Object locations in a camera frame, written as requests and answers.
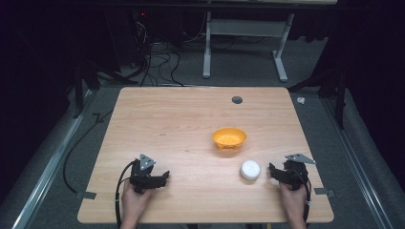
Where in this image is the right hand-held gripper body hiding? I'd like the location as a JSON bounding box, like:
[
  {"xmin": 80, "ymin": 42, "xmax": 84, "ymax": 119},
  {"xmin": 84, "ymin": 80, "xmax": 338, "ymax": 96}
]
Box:
[{"xmin": 281, "ymin": 153, "xmax": 317, "ymax": 192}]

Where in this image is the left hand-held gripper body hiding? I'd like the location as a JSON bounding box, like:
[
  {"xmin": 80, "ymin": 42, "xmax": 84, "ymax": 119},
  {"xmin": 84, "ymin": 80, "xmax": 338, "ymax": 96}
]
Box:
[{"xmin": 128, "ymin": 153, "xmax": 158, "ymax": 195}]

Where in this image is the person's right hand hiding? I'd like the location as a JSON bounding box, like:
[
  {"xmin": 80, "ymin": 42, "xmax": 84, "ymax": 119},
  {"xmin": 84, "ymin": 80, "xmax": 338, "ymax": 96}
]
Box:
[{"xmin": 279, "ymin": 182, "xmax": 308, "ymax": 221}]

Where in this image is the person's left hand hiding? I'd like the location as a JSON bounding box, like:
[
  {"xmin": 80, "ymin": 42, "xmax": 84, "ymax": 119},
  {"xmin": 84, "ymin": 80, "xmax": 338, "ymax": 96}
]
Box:
[{"xmin": 120, "ymin": 180, "xmax": 154, "ymax": 221}]

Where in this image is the orange plastic bowl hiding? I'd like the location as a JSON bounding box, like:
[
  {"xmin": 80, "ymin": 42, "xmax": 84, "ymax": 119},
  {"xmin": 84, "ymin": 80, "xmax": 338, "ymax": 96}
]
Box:
[{"xmin": 211, "ymin": 127, "xmax": 248, "ymax": 151}]

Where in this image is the black metal stand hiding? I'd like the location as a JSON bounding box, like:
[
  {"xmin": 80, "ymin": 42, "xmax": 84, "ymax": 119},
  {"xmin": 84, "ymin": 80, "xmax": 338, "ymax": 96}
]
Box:
[
  {"xmin": 287, "ymin": 65, "xmax": 348, "ymax": 130},
  {"xmin": 65, "ymin": 58, "xmax": 139, "ymax": 119}
]

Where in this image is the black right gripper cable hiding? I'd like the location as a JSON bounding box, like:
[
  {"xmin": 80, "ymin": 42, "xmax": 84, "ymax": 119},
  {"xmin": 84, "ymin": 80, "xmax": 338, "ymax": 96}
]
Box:
[{"xmin": 292, "ymin": 168, "xmax": 312, "ymax": 224}]

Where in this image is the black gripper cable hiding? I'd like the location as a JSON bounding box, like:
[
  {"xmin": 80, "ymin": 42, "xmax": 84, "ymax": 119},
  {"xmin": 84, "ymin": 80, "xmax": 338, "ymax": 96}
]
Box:
[
  {"xmin": 115, "ymin": 159, "xmax": 138, "ymax": 229},
  {"xmin": 292, "ymin": 168, "xmax": 312, "ymax": 224}
]

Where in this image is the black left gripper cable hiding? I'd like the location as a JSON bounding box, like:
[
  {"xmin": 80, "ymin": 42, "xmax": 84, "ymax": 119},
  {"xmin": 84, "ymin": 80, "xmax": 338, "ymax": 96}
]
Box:
[{"xmin": 115, "ymin": 159, "xmax": 138, "ymax": 229}]

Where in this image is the grey metal table bracket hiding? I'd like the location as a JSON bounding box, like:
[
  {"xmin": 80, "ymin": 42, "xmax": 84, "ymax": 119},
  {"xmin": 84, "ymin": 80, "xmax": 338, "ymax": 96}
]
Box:
[
  {"xmin": 75, "ymin": 190, "xmax": 97, "ymax": 201},
  {"xmin": 313, "ymin": 187, "xmax": 336, "ymax": 198}
]

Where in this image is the silver floor rail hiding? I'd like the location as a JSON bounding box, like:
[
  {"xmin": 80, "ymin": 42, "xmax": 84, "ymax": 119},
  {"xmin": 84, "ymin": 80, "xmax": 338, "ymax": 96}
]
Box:
[
  {"xmin": 11, "ymin": 90, "xmax": 96, "ymax": 229},
  {"xmin": 319, "ymin": 94, "xmax": 395, "ymax": 229}
]

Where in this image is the long black floor cable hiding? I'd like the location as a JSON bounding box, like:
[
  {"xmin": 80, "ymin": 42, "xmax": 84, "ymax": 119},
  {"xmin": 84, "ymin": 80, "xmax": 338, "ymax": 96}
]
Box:
[{"xmin": 62, "ymin": 109, "xmax": 115, "ymax": 195}]

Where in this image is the tangle of black floor cables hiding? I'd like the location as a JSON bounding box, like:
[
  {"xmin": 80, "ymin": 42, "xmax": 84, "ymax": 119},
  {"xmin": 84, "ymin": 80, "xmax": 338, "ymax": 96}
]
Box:
[{"xmin": 128, "ymin": 18, "xmax": 211, "ymax": 88}]

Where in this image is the white metal desk frame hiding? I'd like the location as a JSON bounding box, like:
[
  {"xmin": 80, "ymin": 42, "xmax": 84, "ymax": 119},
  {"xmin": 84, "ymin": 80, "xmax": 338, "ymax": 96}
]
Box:
[{"xmin": 202, "ymin": 10, "xmax": 296, "ymax": 83}]

